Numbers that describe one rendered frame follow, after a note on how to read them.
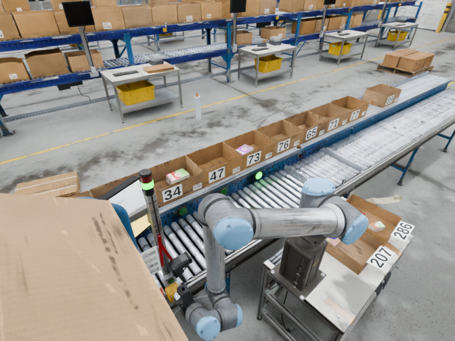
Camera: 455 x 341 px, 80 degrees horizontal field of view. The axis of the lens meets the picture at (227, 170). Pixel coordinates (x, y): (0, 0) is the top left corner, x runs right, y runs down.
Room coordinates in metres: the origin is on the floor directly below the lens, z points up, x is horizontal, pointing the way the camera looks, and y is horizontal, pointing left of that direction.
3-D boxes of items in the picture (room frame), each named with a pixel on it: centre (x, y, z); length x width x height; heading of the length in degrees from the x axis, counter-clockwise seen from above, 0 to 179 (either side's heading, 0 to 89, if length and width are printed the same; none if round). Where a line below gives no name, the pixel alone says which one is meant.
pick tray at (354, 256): (1.24, -0.82, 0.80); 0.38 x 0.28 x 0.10; 41
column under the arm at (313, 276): (1.01, -0.45, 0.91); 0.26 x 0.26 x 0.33; 42
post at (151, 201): (0.87, 0.33, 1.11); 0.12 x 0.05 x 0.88; 127
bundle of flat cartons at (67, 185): (2.58, 2.25, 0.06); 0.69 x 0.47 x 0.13; 115
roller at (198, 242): (1.29, 0.22, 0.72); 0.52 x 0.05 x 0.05; 37
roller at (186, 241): (1.26, 0.27, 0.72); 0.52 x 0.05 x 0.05; 37
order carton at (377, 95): (3.58, -2.08, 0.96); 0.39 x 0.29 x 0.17; 127
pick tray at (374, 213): (1.45, -1.06, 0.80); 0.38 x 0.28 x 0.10; 45
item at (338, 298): (1.21, -0.81, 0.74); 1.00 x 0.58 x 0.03; 132
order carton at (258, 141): (2.17, -0.20, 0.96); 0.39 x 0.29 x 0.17; 127
